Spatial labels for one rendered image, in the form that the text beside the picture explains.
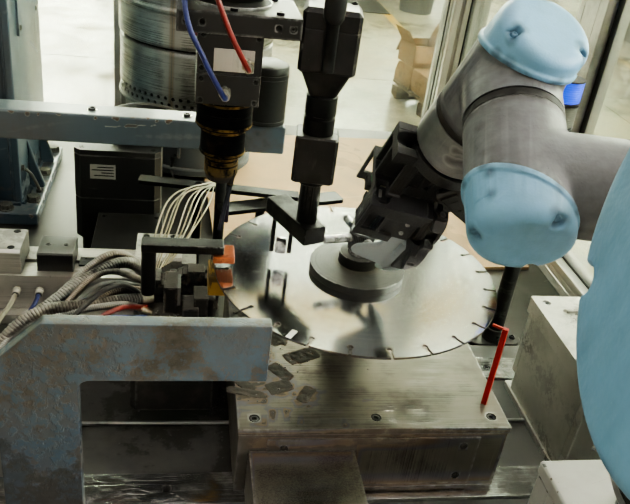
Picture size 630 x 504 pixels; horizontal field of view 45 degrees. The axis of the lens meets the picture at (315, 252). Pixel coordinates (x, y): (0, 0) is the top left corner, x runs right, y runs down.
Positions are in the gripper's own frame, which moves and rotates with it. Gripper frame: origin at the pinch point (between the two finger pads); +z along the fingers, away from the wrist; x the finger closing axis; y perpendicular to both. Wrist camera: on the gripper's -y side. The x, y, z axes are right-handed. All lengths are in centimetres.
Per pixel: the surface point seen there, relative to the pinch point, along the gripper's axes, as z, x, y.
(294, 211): -0.5, -2.8, 11.3
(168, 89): 41, -51, 28
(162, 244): 5.4, 1.7, 24.1
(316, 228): -2.6, 0.1, 9.2
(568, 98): -8.3, -24.4, -19.9
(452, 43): 49, -97, -34
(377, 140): 66, -76, -22
